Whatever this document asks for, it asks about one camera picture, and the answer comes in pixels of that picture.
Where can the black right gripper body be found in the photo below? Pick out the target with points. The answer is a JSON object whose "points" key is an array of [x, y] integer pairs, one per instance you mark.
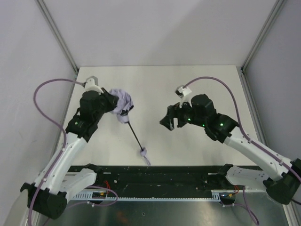
{"points": [[173, 115]]}

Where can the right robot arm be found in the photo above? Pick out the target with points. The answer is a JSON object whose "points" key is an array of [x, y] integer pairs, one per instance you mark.
{"points": [[278, 176]]}

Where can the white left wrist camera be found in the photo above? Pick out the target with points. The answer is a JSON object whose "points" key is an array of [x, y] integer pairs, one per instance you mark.
{"points": [[91, 84]]}

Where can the right aluminium frame post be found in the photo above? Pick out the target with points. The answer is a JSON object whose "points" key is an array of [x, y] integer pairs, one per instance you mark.
{"points": [[269, 22]]}

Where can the lavender folding umbrella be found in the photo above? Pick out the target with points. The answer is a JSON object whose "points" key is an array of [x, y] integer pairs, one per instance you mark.
{"points": [[124, 105]]}

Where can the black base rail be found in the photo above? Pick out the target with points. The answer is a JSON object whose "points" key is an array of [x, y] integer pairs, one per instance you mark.
{"points": [[161, 181]]}

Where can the grey slotted cable duct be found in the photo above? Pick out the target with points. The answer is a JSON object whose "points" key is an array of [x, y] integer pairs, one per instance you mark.
{"points": [[101, 195]]}

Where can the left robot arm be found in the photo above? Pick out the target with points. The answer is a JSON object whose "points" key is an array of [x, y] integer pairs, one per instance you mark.
{"points": [[52, 189]]}

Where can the left aluminium frame post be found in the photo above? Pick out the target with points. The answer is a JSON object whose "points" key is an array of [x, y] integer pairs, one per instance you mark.
{"points": [[57, 34]]}

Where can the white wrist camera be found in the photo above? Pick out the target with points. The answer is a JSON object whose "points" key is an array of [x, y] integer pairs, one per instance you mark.
{"points": [[183, 93], [91, 84]]}

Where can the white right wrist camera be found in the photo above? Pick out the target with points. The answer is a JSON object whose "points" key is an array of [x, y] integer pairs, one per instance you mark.
{"points": [[183, 93]]}

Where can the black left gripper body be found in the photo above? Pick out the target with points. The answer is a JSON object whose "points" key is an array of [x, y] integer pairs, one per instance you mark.
{"points": [[110, 101]]}

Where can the aluminium frame post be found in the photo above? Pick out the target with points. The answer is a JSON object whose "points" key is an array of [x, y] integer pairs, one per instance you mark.
{"points": [[269, 22], [57, 34]]}

